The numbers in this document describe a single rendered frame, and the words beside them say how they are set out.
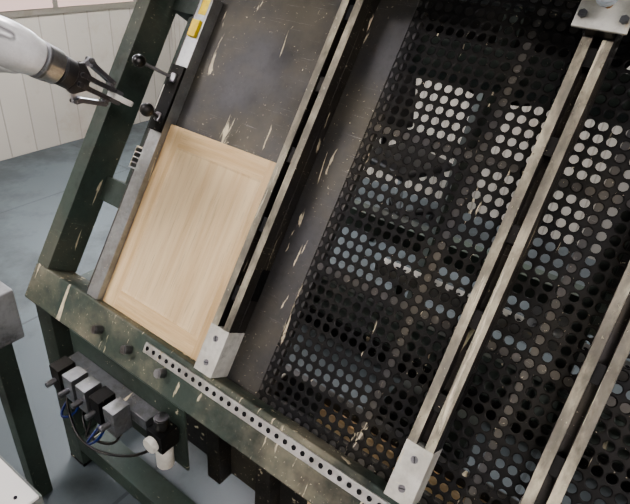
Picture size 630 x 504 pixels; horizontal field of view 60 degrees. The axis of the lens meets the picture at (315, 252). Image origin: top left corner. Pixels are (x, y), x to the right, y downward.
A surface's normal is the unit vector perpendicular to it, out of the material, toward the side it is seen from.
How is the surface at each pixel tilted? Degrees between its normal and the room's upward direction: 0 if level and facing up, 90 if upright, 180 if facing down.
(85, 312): 58
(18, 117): 90
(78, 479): 0
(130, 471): 0
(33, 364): 0
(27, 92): 90
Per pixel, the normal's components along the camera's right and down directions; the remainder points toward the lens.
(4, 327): 0.80, 0.36
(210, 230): -0.46, -0.13
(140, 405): 0.07, -0.85
